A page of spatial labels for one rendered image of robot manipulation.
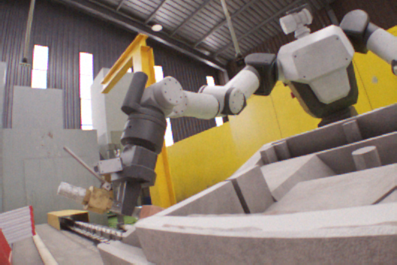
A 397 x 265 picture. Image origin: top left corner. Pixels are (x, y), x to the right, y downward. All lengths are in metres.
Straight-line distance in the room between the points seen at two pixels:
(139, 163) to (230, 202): 0.26
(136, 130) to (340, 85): 0.69
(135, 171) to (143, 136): 0.07
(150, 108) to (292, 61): 0.55
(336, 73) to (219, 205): 0.76
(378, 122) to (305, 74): 0.48
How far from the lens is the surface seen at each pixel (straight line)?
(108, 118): 7.90
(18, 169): 5.84
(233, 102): 0.67
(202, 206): 0.17
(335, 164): 0.36
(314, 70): 0.86
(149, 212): 0.40
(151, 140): 0.45
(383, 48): 0.94
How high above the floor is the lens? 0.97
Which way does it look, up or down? 14 degrees up
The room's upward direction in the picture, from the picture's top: 11 degrees counter-clockwise
